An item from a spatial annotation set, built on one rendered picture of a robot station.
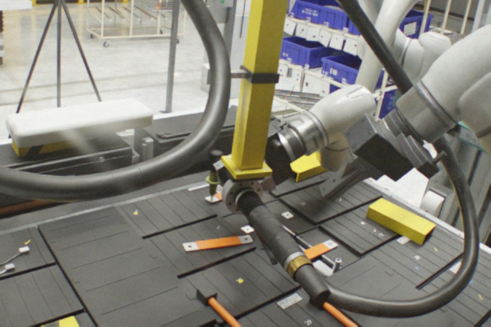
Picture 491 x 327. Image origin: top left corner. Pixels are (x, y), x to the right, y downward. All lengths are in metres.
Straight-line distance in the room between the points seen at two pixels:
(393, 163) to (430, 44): 1.17
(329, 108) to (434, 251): 0.42
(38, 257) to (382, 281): 0.69
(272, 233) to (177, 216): 0.31
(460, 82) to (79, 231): 0.77
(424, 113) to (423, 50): 1.20
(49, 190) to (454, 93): 0.56
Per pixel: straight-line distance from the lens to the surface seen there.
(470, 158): 2.12
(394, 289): 1.00
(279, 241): 0.83
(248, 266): 0.96
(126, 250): 0.97
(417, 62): 1.93
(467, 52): 0.73
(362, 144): 0.73
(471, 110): 0.73
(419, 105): 0.73
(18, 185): 0.54
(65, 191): 0.52
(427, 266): 1.11
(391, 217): 1.18
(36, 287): 0.91
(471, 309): 1.04
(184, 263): 0.95
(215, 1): 3.72
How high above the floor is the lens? 1.60
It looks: 24 degrees down
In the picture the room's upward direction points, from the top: 7 degrees clockwise
